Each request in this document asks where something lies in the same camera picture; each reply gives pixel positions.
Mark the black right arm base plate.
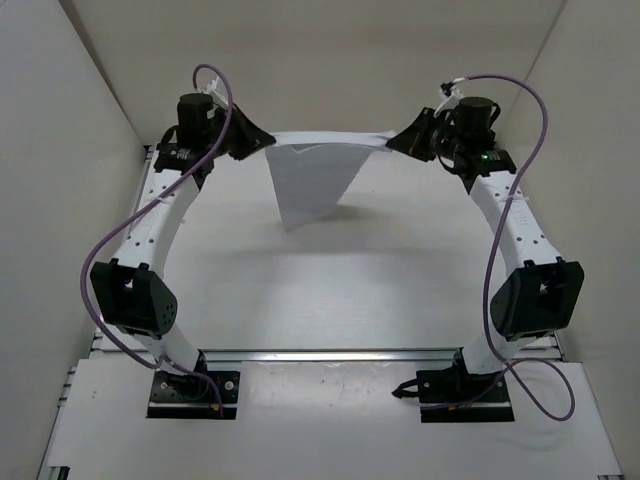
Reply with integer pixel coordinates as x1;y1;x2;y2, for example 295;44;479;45
391;367;515;424

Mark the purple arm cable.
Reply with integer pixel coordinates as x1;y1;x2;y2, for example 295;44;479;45
442;74;576;420
82;63;236;371

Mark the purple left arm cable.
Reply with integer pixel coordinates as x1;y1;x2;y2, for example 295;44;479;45
82;63;236;371

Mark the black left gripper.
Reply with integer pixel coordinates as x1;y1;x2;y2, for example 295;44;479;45
211;101;278;159

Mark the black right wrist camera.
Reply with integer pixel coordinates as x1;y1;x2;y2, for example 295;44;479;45
454;96;501;149

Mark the white skirt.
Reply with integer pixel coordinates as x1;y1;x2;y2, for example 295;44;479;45
264;131;395;231

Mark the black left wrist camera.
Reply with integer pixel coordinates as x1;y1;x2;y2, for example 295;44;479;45
176;93;215;148

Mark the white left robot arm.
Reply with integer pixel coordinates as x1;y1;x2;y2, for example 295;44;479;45
82;93;276;398

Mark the aluminium table rail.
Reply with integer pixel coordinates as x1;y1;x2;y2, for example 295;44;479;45
204;349;456;363

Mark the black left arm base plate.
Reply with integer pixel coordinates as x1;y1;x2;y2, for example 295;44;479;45
146;354;241;420

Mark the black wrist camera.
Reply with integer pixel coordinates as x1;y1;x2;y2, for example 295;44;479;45
454;96;501;149
176;93;215;148

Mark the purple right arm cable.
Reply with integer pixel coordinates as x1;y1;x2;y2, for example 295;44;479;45
442;74;576;420

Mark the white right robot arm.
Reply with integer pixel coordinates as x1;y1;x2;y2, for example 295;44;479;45
387;97;584;401

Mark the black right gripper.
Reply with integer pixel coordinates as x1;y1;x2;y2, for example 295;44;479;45
385;111;463;166

